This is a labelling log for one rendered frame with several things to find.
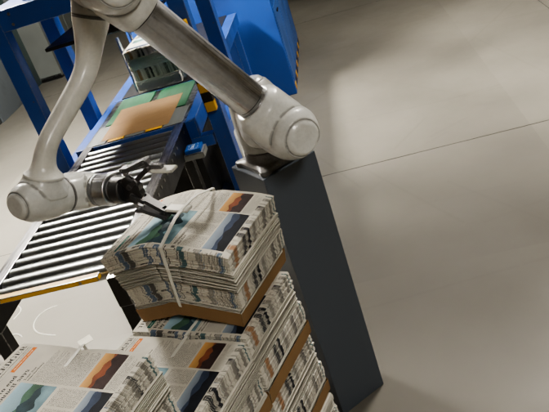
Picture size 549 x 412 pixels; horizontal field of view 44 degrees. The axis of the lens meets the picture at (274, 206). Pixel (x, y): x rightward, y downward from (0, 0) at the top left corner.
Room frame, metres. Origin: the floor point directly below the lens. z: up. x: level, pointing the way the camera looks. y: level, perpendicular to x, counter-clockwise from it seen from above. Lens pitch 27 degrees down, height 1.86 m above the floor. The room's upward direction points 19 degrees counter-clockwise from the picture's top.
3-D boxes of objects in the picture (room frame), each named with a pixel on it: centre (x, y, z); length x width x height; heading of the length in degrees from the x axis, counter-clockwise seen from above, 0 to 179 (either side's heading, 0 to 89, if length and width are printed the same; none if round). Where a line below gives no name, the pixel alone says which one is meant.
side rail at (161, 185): (2.64, 0.44, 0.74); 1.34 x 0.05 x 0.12; 169
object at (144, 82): (4.25, 0.38, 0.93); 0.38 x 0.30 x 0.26; 169
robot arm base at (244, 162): (2.03, -0.03, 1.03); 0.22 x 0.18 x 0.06; 26
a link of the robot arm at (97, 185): (1.76, 0.42, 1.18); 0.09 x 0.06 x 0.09; 147
